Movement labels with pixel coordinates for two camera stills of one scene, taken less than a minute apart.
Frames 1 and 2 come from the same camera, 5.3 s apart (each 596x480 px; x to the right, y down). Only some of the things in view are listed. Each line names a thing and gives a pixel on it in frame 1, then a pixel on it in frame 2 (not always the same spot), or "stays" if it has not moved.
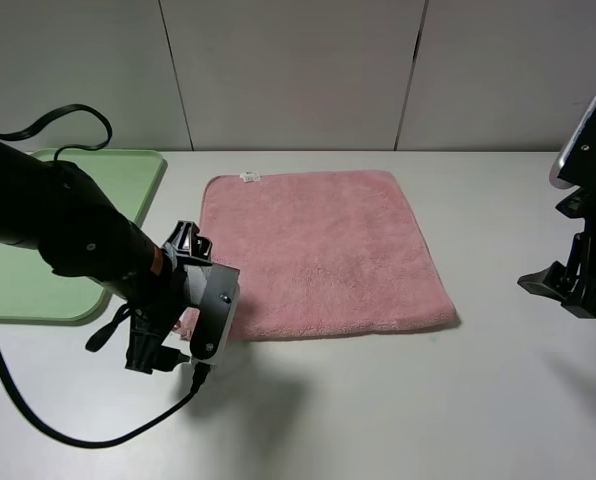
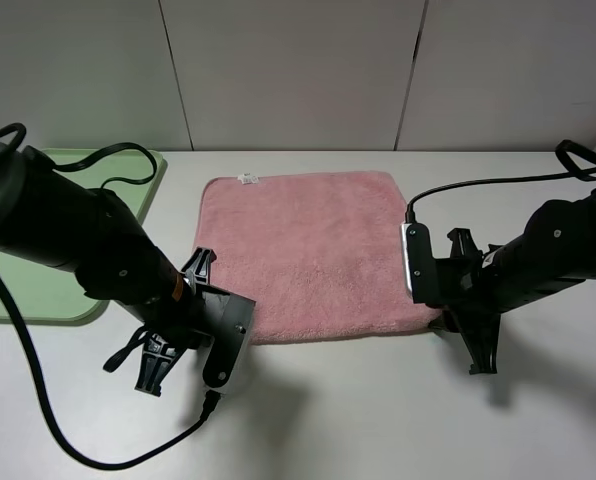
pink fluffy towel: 322,252 stays
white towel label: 250,176 stays
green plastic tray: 19,285 stays
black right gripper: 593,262 -> 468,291
